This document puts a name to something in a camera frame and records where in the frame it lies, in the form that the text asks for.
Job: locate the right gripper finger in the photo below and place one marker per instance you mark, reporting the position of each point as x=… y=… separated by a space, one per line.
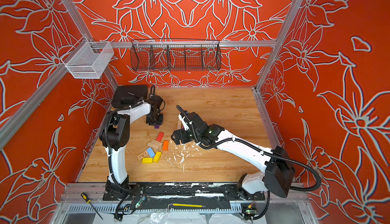
x=176 y=140
x=177 y=133

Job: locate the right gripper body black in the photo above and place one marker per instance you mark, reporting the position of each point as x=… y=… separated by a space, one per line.
x=192 y=134

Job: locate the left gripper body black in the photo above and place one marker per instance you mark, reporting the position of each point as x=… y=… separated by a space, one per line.
x=155 y=119

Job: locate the natural wood block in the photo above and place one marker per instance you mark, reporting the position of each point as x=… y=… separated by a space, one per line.
x=158 y=143
x=153 y=145
x=179 y=125

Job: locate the red block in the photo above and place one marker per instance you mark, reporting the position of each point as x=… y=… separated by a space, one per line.
x=160 y=136

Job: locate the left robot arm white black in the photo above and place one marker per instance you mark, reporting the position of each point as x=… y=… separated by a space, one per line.
x=115 y=136

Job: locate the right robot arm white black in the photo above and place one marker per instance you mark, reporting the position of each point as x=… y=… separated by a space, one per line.
x=276 y=168

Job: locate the orange block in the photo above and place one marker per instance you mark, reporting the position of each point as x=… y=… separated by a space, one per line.
x=165 y=145

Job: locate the yellow block upright lower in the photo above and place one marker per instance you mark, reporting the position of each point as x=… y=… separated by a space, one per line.
x=157 y=157

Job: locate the blue block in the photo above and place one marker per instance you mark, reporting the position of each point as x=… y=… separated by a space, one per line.
x=151 y=152

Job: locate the black plastic tool case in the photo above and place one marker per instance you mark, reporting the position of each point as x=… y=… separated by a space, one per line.
x=125 y=96

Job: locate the yellow block bottom left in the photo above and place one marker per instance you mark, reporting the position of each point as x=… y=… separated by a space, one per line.
x=147 y=160

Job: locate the printed wooden block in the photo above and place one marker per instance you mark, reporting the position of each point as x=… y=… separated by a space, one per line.
x=143 y=155

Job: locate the yellow pencil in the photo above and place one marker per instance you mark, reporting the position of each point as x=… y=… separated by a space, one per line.
x=187 y=205

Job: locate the white mesh basket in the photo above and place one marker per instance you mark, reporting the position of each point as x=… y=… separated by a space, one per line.
x=88 y=59

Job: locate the yellow black screwdriver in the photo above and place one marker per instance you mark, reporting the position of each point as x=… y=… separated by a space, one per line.
x=88 y=201

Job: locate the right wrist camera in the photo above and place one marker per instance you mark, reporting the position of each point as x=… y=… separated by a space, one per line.
x=186 y=122

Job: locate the black wire basket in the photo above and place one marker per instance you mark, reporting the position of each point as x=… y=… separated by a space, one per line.
x=175 y=55

